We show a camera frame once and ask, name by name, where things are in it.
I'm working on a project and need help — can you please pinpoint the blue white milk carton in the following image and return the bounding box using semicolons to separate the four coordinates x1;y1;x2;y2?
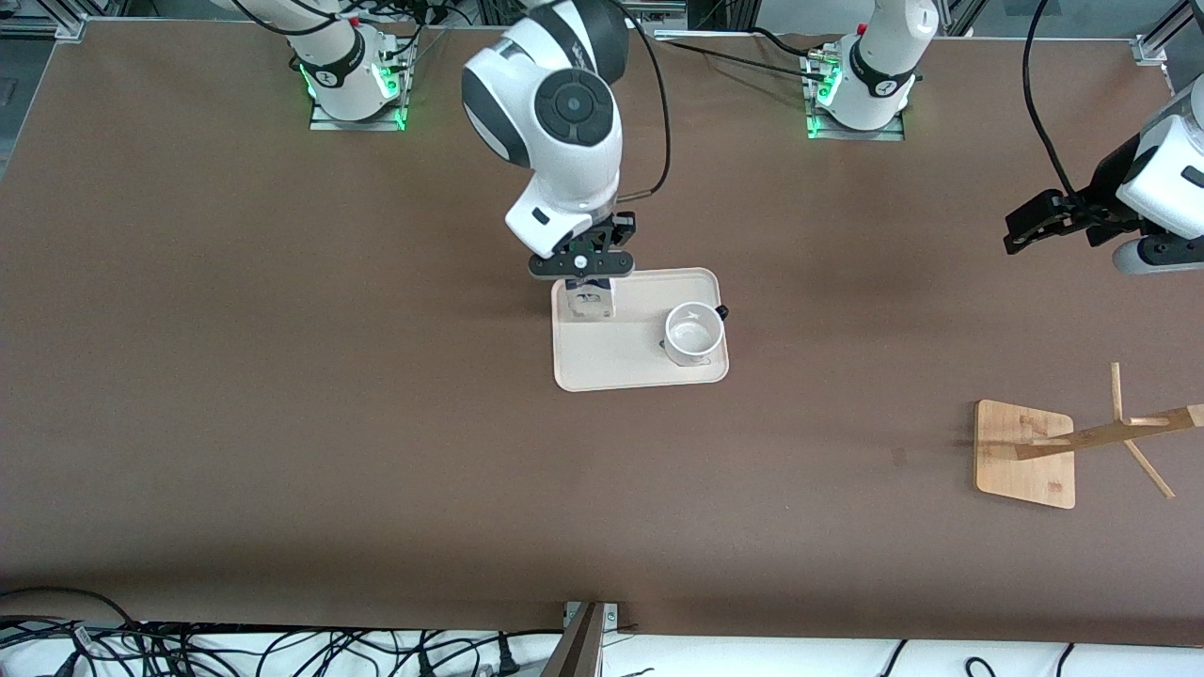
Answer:
564;276;618;322

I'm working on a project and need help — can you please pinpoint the white ceramic cup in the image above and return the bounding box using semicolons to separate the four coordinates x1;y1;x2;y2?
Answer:
662;301;731;368

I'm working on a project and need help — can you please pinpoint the wooden cup rack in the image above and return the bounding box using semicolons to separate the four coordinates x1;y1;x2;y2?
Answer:
974;362;1204;511

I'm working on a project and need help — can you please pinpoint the cream plastic tray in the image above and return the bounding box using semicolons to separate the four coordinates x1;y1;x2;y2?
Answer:
551;268;731;393

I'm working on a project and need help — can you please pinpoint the aluminium corner profile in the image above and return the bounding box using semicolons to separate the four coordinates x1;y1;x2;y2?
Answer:
0;9;90;44
1133;0;1204;67

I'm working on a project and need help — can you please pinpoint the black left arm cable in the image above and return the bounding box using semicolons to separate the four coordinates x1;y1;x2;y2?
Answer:
1022;0;1081;194

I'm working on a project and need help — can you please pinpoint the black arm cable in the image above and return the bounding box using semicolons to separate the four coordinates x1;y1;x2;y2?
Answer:
610;0;673;204
1022;0;1081;194

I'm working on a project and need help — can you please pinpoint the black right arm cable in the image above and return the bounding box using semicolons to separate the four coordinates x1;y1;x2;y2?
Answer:
610;0;673;204

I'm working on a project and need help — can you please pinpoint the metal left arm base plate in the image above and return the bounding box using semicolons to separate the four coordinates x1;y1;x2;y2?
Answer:
803;47;907;143

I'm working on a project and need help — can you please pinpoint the black table cable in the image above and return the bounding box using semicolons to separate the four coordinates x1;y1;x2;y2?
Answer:
657;39;831;84
748;26;829;59

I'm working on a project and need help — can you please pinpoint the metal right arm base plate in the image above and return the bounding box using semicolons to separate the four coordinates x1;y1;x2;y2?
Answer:
309;26;408;132

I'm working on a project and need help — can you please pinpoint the aluminium profile post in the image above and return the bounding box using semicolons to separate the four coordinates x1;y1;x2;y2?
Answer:
541;601;620;677

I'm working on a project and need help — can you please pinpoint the looped black adapter cable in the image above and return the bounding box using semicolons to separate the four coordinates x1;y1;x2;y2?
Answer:
963;642;1076;677

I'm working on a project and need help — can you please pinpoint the black floor cable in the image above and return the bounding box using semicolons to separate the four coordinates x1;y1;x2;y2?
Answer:
0;587;144;642
263;626;565;677

